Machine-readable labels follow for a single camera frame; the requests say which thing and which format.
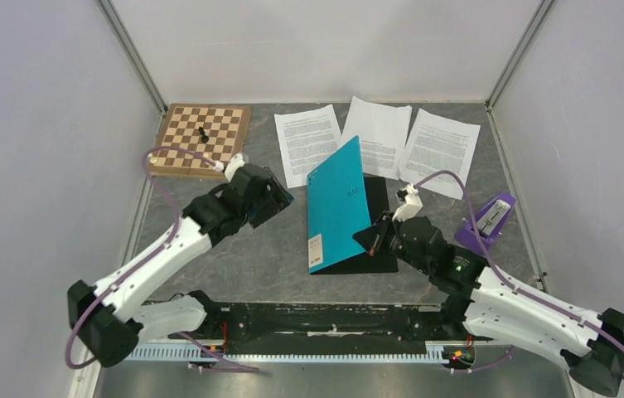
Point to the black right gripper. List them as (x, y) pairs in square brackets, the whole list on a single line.
[(378, 230)]

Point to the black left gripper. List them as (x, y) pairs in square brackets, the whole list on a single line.
[(277, 200)]

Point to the blue folder with black inside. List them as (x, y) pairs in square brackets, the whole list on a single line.
[(341, 201)]

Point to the printed paper sheet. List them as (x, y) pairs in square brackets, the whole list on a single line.
[(437, 144), (382, 131), (306, 139)]

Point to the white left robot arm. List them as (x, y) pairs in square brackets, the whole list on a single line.
[(110, 316)]

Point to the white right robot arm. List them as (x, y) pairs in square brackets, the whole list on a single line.
[(494, 305)]

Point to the wooden chessboard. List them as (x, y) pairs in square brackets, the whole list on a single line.
[(193, 134)]

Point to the black chess pawn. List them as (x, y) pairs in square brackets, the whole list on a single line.
[(204, 138)]

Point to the purple metronome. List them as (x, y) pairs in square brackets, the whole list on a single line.
[(490, 219)]

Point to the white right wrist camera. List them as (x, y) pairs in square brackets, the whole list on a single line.
[(410, 203)]

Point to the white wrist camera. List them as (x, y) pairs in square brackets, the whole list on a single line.
[(229, 169), (410, 203)]

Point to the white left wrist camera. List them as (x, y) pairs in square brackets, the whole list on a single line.
[(229, 169)]

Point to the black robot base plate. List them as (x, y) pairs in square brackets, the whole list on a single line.
[(326, 328)]

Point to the light blue cable duct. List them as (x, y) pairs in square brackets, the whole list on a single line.
[(187, 352)]

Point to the aluminium frame rail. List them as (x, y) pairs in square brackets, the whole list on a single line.
[(85, 381)]

